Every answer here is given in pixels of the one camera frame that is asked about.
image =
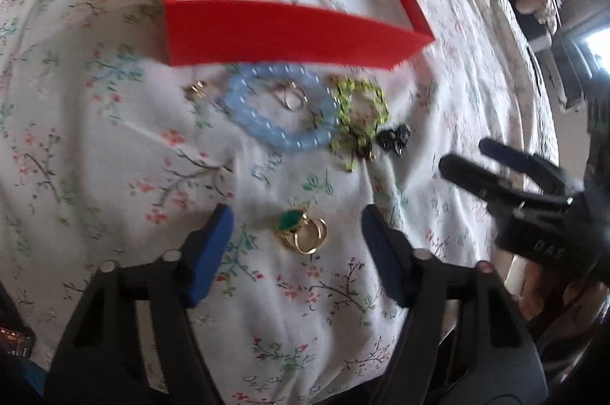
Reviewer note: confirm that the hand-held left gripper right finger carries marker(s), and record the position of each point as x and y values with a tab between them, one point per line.
383	257

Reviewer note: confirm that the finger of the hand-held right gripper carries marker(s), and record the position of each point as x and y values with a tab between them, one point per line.
472	178
519	159

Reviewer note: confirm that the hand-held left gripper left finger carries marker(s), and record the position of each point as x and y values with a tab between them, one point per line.
209	252

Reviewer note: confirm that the small gold earring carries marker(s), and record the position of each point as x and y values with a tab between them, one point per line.
196	90

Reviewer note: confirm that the person's right hand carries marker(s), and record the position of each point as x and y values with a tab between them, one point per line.
541	290

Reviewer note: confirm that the floral bedsheet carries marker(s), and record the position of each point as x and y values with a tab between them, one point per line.
119	176

